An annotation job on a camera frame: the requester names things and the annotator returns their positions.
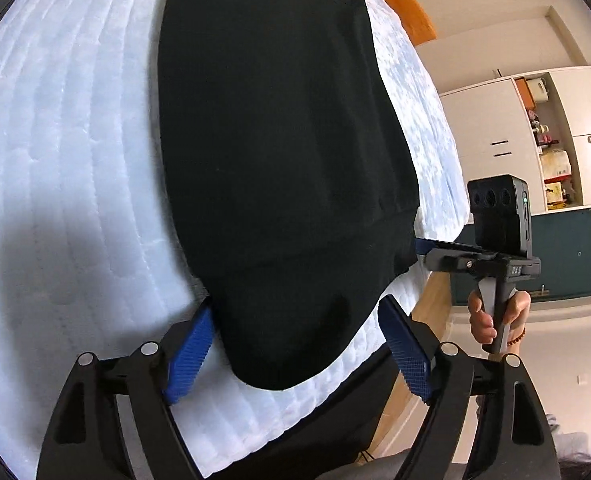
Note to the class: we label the group of small bottles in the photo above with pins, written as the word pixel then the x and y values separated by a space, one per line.
pixel 541 130

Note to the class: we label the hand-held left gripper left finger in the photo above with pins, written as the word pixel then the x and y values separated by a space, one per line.
pixel 190 360

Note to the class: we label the dark teal panel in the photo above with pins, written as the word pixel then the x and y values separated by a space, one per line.
pixel 565 260

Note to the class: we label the black jacket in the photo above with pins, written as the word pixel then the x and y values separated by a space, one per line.
pixel 275 160

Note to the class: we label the light blue quilted bed cover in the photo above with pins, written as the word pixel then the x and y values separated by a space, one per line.
pixel 75 160

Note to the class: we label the white wardrobe cabinet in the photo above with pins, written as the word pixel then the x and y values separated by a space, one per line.
pixel 485 120

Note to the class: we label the orange bed frame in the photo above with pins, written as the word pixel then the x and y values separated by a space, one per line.
pixel 405 15

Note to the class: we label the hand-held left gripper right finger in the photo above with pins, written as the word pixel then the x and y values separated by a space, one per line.
pixel 408 355

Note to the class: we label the white paper bag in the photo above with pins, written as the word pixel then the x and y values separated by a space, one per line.
pixel 538 90

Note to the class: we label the cream patterned box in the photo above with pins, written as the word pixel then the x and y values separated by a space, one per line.
pixel 555 165

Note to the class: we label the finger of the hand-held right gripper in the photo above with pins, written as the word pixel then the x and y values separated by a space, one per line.
pixel 445 246

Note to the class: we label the person's right hand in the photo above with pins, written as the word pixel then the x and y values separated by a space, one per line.
pixel 480 320

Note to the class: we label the orange storage box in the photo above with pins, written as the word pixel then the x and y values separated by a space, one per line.
pixel 523 91

